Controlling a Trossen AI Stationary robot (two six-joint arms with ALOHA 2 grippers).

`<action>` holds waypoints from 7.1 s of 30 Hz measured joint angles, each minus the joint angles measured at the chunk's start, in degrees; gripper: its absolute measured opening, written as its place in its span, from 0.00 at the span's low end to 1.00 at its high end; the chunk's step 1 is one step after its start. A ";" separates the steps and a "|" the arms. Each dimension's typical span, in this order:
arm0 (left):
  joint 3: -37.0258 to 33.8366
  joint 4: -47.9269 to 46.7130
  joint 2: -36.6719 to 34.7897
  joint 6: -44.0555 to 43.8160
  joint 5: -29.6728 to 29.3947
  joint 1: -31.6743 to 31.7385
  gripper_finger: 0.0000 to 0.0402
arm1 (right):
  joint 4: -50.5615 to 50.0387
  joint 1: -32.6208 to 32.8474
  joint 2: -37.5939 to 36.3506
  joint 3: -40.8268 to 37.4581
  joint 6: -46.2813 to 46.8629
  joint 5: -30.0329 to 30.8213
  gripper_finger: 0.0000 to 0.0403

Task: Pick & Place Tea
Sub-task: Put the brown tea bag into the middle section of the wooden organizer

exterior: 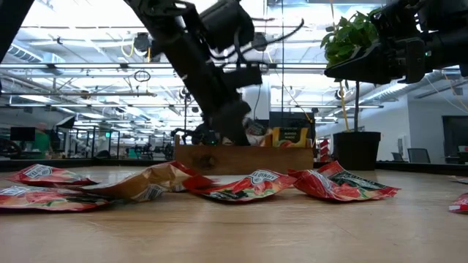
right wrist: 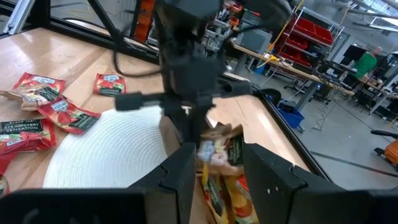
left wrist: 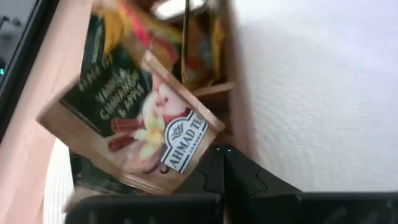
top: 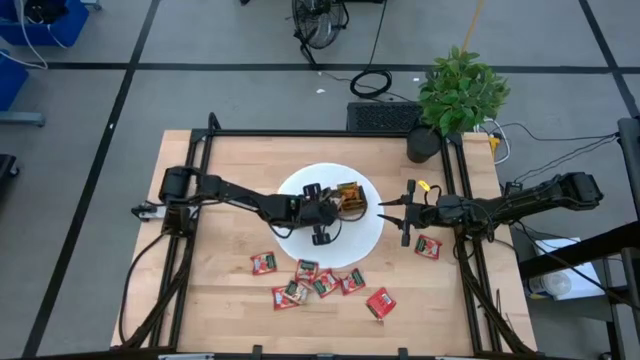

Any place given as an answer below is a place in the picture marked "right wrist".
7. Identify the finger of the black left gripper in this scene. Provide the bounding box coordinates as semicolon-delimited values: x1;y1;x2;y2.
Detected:
192;106;216;147
164;107;193;147

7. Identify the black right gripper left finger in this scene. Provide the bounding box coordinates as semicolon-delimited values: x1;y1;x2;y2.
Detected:
129;143;197;224

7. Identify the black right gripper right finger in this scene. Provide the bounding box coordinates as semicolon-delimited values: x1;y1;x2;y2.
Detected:
244;143;343;224

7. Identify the beige tea packet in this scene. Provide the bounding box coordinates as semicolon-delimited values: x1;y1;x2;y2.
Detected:
197;123;247;177
0;88;65;112

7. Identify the brown wooden tea caddy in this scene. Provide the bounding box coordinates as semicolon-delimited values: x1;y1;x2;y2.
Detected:
158;115;218;224

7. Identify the blue storage bin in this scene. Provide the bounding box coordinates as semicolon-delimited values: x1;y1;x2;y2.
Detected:
275;98;306;130

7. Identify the grey equipment box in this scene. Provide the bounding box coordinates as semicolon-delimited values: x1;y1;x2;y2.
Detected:
236;29;273;55

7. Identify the orange equipment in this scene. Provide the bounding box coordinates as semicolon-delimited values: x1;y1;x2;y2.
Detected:
132;0;156;44

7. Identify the white round woven placemat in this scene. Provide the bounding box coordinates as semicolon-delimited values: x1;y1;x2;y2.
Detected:
42;105;170;190

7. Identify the black office chair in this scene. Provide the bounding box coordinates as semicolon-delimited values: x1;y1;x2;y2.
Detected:
259;88;283;106

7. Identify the wooden workbench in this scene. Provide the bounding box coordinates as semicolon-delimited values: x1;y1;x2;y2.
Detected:
229;39;356;111

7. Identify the red storage bin shelf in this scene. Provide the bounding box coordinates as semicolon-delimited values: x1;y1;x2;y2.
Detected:
277;16;335;68

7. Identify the person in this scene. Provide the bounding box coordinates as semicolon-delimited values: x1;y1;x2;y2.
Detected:
352;45;384;81

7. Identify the black computer monitor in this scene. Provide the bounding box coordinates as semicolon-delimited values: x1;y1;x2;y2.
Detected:
343;44;368;63

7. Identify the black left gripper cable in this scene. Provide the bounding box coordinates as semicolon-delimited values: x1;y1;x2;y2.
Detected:
112;48;165;78

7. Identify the yellow extension cable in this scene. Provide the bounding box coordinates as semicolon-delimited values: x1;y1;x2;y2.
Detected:
256;0;307;69

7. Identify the silver aluminium post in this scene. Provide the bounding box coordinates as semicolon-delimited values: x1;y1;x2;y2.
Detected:
2;0;37;35

